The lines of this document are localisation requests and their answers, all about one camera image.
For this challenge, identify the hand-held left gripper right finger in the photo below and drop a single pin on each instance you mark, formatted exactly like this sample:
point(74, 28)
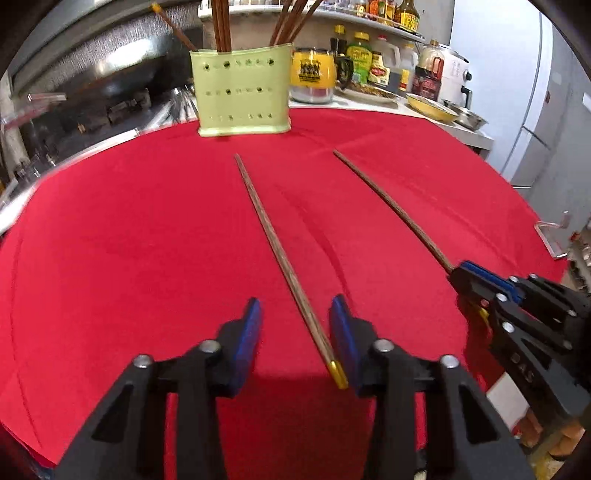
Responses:
point(344, 341)

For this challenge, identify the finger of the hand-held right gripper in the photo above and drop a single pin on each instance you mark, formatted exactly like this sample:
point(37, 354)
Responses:
point(466, 286)
point(489, 277)

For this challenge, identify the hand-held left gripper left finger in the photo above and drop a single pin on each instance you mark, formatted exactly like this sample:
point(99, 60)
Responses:
point(247, 346)

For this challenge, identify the wooden chopstick gold tip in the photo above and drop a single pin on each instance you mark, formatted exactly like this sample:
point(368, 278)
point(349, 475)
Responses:
point(280, 23)
point(214, 23)
point(220, 23)
point(338, 374)
point(288, 21)
point(298, 16)
point(353, 170)
point(309, 14)
point(178, 29)
point(227, 23)

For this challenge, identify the green plastic chopstick holder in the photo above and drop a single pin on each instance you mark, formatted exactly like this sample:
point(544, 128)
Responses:
point(242, 92)

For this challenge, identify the person's right hand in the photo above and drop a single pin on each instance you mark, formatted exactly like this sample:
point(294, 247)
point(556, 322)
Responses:
point(570, 438)

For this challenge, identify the metal stand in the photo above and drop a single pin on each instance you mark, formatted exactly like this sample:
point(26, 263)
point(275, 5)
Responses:
point(551, 237)

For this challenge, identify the red tablecloth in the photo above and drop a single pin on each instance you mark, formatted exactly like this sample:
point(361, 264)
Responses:
point(138, 230)

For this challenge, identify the steel bowl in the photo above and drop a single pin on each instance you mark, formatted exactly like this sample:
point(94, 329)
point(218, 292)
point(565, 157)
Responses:
point(468, 117)

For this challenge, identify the yellow bowl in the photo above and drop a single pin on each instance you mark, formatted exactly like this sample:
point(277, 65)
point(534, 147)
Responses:
point(431, 108)

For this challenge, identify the white air fryer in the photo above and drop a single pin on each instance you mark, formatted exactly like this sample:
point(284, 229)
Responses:
point(457, 76)

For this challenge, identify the white refrigerator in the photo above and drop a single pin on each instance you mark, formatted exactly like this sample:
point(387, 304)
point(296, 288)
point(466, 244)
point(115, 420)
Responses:
point(508, 69)

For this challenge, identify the plate with fish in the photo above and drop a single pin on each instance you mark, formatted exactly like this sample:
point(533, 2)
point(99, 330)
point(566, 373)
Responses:
point(369, 92)

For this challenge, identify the clear plastic jug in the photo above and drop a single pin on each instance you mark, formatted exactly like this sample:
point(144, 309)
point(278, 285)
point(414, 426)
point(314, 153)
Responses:
point(407, 69)

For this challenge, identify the dark vinegar jug red cap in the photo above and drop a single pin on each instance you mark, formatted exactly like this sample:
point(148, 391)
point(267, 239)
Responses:
point(379, 69)

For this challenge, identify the green plastic bottle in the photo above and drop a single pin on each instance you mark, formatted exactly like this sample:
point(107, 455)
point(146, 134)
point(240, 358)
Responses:
point(359, 57)

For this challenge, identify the gas stove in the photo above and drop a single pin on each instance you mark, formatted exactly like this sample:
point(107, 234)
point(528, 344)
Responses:
point(124, 113)

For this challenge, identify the tall dark sauce bottle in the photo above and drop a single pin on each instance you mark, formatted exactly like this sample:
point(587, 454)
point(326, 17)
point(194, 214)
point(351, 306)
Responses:
point(408, 14)

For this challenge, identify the dark soy sauce bottle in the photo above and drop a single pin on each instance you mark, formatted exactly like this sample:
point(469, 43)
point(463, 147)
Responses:
point(339, 41)

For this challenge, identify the black wok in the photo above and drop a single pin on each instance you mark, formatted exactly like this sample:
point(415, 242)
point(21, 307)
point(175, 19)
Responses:
point(120, 74)

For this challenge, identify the shiny metal bar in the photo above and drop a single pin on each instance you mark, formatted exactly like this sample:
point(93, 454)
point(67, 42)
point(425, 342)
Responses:
point(37, 113)

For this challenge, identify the white wall shelf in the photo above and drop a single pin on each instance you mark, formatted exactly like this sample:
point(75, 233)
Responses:
point(332, 17)

